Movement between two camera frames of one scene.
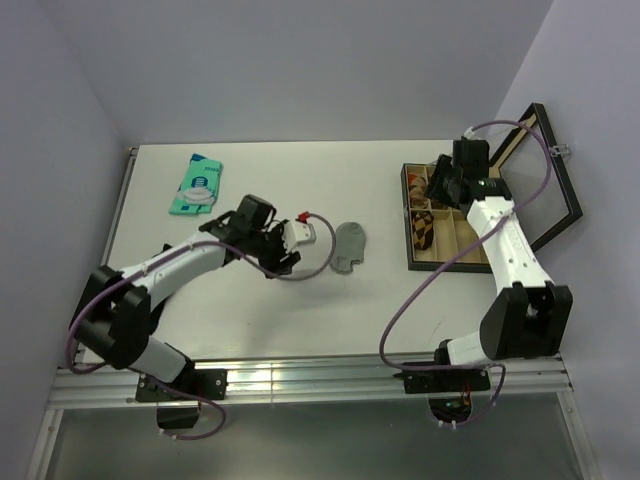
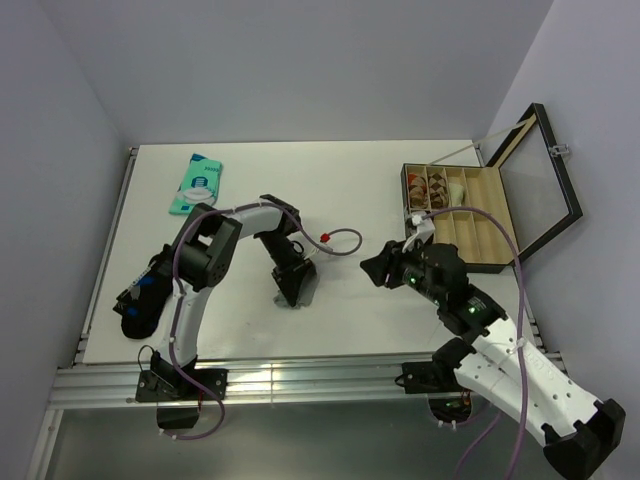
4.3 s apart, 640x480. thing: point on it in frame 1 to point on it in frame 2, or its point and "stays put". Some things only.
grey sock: [349, 247] to [309, 287]
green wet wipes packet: [198, 186] stays put
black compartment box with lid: [442, 238] stays put
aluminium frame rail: [310, 383] stays put
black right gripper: [434, 189] to [389, 259]
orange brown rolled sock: [417, 191] stays put
